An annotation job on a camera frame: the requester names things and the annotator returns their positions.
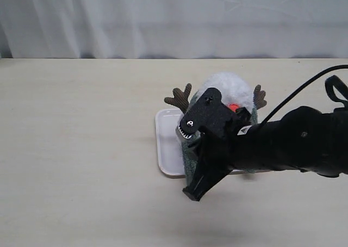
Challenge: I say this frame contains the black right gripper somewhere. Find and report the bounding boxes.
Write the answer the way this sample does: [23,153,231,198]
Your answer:
[182,108,288,201]

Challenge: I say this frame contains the green fuzzy scarf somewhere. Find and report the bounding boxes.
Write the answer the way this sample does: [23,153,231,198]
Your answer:
[181,92,258,185]

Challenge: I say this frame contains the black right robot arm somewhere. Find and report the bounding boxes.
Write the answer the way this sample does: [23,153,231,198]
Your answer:
[183,106,347,201]

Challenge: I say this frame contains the white plush snowman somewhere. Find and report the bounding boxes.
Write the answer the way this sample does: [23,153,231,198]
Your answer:
[164,71,267,114]

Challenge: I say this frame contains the white plastic tray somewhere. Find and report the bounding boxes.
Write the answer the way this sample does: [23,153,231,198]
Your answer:
[154,108,270,179]

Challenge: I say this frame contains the white backdrop curtain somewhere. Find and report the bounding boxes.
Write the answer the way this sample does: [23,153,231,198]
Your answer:
[1,0,347,59]

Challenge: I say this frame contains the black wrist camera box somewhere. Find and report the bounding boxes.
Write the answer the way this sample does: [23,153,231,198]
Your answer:
[176,88,242,140]

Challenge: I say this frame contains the black camera cable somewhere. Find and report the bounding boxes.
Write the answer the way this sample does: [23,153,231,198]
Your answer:
[259,64,348,125]

